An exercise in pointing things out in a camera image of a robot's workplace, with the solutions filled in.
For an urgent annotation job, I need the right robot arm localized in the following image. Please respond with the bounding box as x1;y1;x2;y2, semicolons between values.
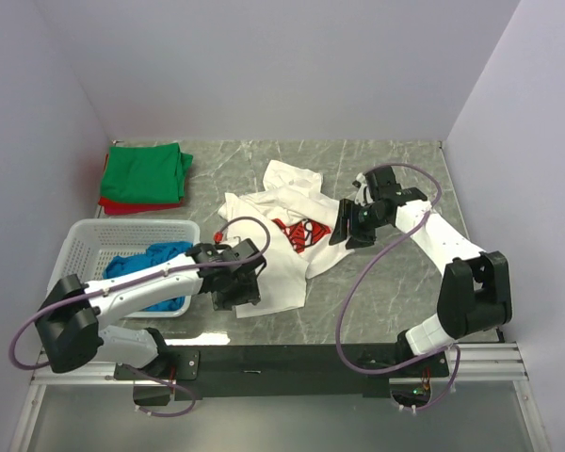
330;164;512;363

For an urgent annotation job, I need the purple cable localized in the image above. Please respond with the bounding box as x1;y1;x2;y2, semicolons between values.
8;216;272;419
334;162;462;413

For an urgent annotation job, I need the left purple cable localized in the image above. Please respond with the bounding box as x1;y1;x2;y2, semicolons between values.
8;216;272;419

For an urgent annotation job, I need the blue t shirt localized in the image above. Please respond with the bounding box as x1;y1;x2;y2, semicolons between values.
103;241;192;318

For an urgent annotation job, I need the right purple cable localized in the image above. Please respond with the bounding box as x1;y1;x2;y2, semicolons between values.
334;162;462;413

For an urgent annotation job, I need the red folded t shirt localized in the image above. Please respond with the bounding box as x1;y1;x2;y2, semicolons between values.
96;153;186;217

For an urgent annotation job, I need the green folded t shirt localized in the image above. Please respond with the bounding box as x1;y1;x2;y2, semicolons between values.
100;143;193;204

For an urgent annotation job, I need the white t shirt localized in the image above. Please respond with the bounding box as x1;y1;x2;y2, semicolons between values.
218;160;350;318

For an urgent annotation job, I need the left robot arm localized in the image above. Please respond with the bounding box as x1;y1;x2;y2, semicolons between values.
34;239;266;374

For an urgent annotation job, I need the white plastic basket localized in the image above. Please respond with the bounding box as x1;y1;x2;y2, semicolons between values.
47;218;202;326

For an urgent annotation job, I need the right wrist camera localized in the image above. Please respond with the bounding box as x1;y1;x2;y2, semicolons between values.
352;173;369;204

